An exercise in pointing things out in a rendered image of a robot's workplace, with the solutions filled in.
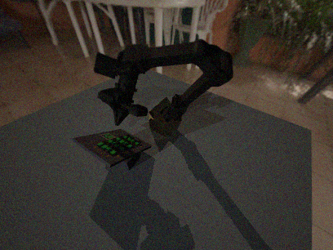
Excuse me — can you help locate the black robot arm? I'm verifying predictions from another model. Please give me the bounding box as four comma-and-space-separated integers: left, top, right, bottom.
93, 39, 233, 122

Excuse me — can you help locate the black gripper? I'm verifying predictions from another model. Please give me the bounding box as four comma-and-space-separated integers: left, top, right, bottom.
110, 80, 148, 126

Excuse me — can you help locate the dark brown switch panel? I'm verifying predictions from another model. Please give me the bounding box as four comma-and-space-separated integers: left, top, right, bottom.
73, 129, 151, 171

